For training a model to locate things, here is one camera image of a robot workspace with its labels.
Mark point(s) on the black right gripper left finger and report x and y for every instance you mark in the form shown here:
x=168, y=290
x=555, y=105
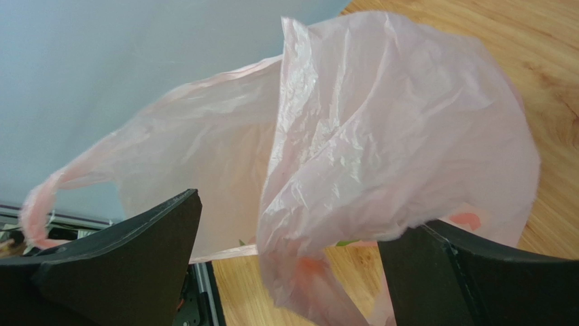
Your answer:
x=113, y=271

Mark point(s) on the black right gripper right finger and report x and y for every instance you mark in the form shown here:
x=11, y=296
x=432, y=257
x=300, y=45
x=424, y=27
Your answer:
x=438, y=274

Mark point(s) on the pink plastic bag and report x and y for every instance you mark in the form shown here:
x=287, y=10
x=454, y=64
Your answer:
x=366, y=125

